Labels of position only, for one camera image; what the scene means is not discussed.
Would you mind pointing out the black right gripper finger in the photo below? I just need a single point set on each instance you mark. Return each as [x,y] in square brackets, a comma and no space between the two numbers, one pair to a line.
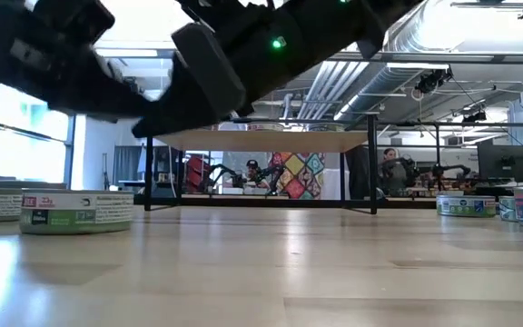
[161,120]

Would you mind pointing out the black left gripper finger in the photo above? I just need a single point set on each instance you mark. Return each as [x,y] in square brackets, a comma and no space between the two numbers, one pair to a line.
[102,100]

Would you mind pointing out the silver pull-tab tuna can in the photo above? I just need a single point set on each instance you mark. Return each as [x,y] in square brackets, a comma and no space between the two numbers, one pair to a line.
[326,127]
[76,213]

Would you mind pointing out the black background robot arm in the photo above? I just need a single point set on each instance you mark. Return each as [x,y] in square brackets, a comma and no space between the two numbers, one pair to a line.
[274,175]
[450,170]
[223,172]

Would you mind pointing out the wooden shelf black metal legs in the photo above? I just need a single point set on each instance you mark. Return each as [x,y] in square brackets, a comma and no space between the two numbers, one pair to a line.
[289,141]

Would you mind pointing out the white ceiling pipes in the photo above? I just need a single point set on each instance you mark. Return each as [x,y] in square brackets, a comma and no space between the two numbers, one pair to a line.
[325,86]

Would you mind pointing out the grey curtain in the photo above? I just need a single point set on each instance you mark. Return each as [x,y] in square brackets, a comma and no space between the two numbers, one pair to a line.
[127,163]

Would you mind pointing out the red cart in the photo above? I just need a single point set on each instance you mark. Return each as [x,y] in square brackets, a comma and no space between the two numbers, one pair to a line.
[195,175]

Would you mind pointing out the large window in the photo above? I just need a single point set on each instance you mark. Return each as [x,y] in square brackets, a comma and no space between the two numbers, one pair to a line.
[25,145]

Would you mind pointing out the person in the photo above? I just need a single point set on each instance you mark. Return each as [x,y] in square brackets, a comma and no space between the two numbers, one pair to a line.
[253,170]
[391,170]

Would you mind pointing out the grey overhead rig beam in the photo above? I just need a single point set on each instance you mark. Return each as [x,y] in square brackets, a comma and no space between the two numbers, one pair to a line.
[425,57]

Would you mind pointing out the colourful patchwork panel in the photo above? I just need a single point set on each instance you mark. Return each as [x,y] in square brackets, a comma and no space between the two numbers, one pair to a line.
[300,175]

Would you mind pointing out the black ceiling spotlight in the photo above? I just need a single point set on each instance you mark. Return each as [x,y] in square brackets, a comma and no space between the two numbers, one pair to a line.
[475,116]

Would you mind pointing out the black computer monitor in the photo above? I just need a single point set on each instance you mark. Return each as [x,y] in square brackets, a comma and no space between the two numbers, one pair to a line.
[504,163]

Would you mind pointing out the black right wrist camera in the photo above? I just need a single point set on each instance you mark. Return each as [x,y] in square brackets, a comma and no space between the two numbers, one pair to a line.
[207,68]

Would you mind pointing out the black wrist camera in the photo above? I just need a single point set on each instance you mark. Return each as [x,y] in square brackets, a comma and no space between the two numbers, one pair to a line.
[207,68]
[77,18]

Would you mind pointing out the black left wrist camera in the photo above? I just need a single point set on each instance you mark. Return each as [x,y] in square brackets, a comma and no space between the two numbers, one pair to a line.
[77,18]

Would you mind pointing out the silver ventilation duct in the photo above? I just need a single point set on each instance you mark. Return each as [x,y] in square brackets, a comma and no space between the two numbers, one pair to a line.
[375,82]

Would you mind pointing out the black aluminium table frame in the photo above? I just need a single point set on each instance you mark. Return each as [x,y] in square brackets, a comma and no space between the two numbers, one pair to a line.
[243,202]

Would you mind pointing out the black hanging camera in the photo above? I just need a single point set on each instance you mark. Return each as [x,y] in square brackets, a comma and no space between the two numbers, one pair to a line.
[431,81]

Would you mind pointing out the black background workstation frame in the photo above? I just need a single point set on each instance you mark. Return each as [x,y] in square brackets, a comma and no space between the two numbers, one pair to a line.
[470,123]

